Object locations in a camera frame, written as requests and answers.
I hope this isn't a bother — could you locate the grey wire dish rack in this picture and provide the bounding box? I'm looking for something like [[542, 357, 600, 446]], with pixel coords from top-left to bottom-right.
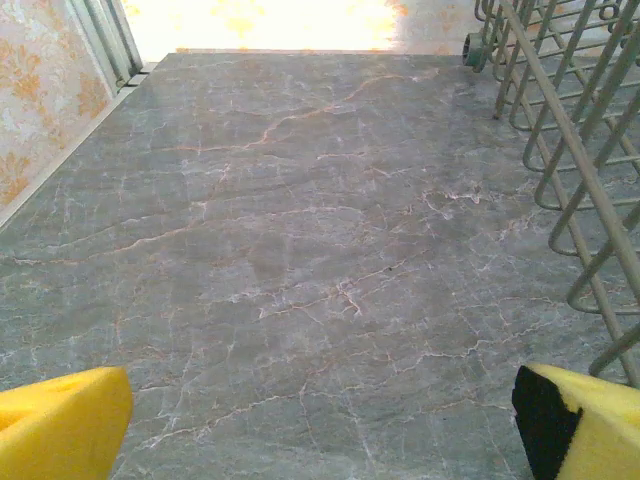
[[462, 0, 640, 389]]

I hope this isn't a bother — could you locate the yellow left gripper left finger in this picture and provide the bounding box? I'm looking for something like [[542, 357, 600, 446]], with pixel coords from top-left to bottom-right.
[[0, 365, 135, 480]]

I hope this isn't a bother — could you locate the aluminium frame post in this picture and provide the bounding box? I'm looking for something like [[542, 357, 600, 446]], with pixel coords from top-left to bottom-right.
[[64, 0, 151, 91]]

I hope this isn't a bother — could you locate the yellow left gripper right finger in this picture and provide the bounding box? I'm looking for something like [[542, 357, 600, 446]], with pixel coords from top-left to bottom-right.
[[511, 363, 640, 480]]

